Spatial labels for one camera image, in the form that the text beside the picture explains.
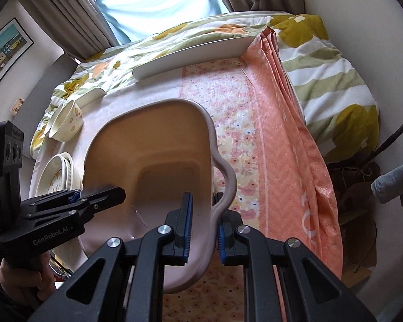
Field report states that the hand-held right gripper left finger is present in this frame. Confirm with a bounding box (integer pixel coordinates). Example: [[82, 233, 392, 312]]
[[27, 192, 193, 322]]

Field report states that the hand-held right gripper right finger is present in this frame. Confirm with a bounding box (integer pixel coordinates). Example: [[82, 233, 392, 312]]
[[215, 193, 377, 322]]

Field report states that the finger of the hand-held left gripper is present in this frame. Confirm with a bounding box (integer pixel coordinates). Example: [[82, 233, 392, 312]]
[[23, 187, 126, 224], [20, 189, 82, 208]]

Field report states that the patterned plate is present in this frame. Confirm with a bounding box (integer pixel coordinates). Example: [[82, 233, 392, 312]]
[[34, 153, 71, 198]]

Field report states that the white plate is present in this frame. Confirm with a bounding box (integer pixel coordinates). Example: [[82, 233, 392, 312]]
[[59, 152, 75, 190]]

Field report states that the pink square bowl with handles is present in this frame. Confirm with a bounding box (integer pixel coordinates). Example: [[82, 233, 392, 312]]
[[77, 98, 237, 294]]

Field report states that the cream bowl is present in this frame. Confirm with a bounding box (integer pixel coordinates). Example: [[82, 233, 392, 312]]
[[47, 100, 84, 141]]

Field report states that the white bowl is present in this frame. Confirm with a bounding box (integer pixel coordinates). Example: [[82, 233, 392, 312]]
[[48, 101, 76, 133]]

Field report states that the person's left hand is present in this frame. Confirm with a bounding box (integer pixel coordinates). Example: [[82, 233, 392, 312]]
[[0, 251, 56, 309]]

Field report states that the grey headboard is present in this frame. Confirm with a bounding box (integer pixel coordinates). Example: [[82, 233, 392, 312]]
[[12, 54, 79, 125]]

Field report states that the short white tray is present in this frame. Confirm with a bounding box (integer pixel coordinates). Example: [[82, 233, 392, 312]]
[[77, 87, 107, 108]]

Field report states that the orange pink folded cloth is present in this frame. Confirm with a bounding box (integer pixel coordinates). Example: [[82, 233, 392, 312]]
[[242, 28, 343, 279]]

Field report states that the floral bordered table cloth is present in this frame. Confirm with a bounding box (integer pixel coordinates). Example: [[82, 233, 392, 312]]
[[30, 57, 266, 322]]

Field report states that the long white tray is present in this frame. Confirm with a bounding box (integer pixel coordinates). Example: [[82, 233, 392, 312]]
[[132, 34, 254, 81]]

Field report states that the grey garment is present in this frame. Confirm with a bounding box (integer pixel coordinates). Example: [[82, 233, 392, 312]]
[[371, 151, 403, 206]]

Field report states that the floral blanket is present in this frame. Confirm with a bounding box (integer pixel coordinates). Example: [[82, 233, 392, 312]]
[[30, 12, 380, 162]]

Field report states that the light blue cloth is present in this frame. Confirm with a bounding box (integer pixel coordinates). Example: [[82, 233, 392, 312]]
[[94, 0, 236, 44]]

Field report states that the framed wall picture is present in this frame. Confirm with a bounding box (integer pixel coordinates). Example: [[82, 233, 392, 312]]
[[0, 18, 35, 103]]

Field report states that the black cable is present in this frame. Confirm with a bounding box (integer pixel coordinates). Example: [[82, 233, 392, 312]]
[[373, 109, 403, 156]]

